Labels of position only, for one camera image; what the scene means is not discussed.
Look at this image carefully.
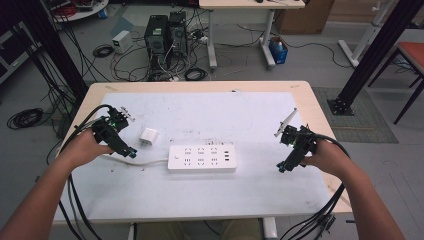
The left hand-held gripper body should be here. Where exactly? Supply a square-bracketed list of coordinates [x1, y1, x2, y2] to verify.
[91, 105, 137, 146]

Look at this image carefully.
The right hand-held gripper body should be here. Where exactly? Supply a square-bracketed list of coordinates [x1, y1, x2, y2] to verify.
[273, 107, 318, 158]

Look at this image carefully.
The person's left hand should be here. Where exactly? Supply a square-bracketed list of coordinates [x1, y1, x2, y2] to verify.
[62, 128, 115, 168]

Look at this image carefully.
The person's right hand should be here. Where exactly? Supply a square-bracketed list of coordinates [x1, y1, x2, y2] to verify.
[301, 138, 352, 178]

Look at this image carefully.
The white charger adapter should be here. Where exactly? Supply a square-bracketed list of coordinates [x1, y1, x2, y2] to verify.
[139, 127, 160, 147]

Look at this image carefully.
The grey floor mat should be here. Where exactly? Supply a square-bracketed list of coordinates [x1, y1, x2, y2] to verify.
[311, 86, 400, 145]

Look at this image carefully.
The white table leg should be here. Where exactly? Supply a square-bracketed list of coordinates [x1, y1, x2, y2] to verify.
[262, 216, 279, 240]

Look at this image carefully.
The white power strip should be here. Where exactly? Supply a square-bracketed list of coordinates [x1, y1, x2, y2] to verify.
[167, 143, 238, 174]

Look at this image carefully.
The white table mat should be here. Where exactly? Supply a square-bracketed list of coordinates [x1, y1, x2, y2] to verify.
[54, 91, 332, 224]

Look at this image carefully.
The white power supply box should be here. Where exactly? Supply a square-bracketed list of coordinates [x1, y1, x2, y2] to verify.
[111, 30, 134, 55]

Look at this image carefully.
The blue storage box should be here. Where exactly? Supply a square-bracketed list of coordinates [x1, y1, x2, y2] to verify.
[268, 35, 289, 66]

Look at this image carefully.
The large black computer tower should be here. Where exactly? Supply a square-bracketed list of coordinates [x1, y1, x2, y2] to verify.
[143, 14, 170, 72]

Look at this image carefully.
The black metal stand with base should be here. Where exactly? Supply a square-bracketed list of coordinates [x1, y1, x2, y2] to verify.
[326, 0, 424, 117]

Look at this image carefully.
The slim black computer tower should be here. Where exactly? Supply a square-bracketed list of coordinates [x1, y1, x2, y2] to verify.
[167, 10, 189, 60]

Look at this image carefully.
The white metal stand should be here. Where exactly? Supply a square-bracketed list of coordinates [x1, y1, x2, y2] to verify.
[337, 0, 392, 69]

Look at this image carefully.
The round white table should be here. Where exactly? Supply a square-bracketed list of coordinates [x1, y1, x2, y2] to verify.
[42, 0, 110, 23]

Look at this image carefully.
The brown cardboard box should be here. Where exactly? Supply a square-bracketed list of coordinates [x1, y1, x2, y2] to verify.
[274, 0, 336, 36]

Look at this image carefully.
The red-topped stool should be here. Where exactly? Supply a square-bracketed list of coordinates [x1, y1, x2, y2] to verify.
[367, 41, 424, 126]

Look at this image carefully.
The white-legged wooden desk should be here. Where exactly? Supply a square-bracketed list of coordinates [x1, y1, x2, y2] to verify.
[198, 0, 306, 71]

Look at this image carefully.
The white power strip cable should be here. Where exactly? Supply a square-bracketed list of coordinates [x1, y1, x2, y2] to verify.
[99, 153, 170, 167]

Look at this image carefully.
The black right gripper cable bundle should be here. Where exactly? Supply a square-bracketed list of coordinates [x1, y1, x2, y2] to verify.
[279, 132, 352, 240]

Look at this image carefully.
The black gripper cable bundle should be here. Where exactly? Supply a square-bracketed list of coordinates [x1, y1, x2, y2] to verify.
[45, 103, 113, 240]
[279, 132, 352, 240]

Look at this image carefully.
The black left gripper cable bundle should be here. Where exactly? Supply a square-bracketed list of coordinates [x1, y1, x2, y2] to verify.
[45, 103, 113, 240]

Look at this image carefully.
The small black cable coil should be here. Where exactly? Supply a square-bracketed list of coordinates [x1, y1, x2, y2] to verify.
[92, 43, 115, 59]

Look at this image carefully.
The large black cable coil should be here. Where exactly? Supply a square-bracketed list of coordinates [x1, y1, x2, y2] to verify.
[6, 107, 45, 131]

